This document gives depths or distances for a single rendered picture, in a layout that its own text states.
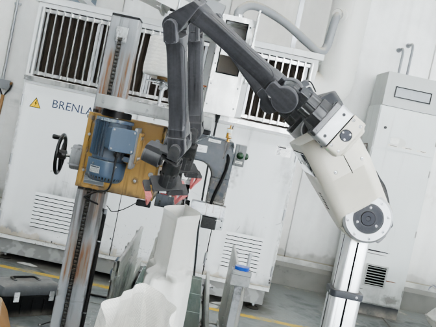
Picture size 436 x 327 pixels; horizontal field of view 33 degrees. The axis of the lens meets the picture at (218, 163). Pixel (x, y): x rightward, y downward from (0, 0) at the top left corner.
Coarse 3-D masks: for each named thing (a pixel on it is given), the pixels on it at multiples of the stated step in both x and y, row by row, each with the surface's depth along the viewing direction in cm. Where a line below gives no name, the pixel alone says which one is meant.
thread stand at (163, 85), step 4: (180, 0) 300; (152, 80) 284; (156, 80) 283; (160, 80) 284; (164, 80) 302; (156, 84) 316; (160, 84) 285; (164, 84) 306; (160, 88) 301; (164, 88) 301; (160, 92) 301; (160, 96) 302; (160, 100) 302; (156, 104) 300; (160, 104) 300
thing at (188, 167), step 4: (184, 160) 276; (188, 160) 276; (192, 160) 277; (184, 164) 277; (188, 164) 277; (192, 164) 278; (184, 168) 277; (188, 168) 278; (192, 168) 281; (196, 168) 282; (180, 172) 277; (184, 172) 278; (188, 172) 278; (192, 172) 279; (196, 172) 279
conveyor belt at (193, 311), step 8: (144, 272) 463; (192, 280) 470; (200, 280) 475; (192, 288) 448; (200, 288) 453; (192, 296) 428; (192, 304) 409; (192, 312) 392; (184, 320) 374; (192, 320) 377
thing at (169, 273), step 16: (176, 208) 288; (192, 208) 289; (160, 224) 273; (176, 224) 252; (192, 224) 267; (160, 240) 268; (176, 240) 258; (192, 240) 270; (160, 256) 265; (176, 256) 261; (160, 272) 259; (176, 272) 264; (160, 288) 259; (176, 288) 259; (176, 304) 259; (176, 320) 260
